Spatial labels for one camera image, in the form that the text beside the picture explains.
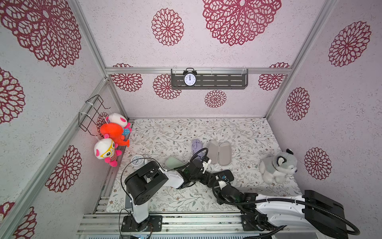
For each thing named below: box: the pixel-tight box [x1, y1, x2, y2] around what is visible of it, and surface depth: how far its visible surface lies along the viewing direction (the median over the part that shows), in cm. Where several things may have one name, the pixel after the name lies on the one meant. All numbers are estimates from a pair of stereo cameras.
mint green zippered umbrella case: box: [165, 156, 186, 171], surface depth 96 cm
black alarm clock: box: [183, 67, 198, 88], surface depth 92 cm
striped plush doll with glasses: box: [94, 137, 123, 167], surface depth 83 cm
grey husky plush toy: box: [259, 148, 298, 185], surface depth 78 cm
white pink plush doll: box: [107, 113, 133, 136], surface depth 97 cm
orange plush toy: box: [99, 122, 130, 147], surface depth 90 cm
